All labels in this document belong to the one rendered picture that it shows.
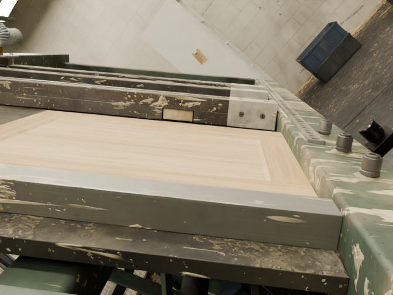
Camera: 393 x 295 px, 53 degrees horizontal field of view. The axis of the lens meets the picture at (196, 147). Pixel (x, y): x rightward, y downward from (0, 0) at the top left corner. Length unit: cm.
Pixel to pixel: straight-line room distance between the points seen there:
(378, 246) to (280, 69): 578
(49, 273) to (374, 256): 30
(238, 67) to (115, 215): 430
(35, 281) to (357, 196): 34
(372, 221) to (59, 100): 90
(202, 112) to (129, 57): 538
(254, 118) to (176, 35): 376
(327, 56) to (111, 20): 325
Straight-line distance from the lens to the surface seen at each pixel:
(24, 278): 44
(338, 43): 511
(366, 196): 48
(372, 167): 55
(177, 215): 43
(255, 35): 606
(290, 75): 612
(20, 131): 81
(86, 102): 111
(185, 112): 105
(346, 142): 67
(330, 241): 45
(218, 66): 471
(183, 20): 474
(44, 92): 115
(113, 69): 237
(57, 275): 44
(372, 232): 39
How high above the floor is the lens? 110
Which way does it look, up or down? 5 degrees down
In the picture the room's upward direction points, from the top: 50 degrees counter-clockwise
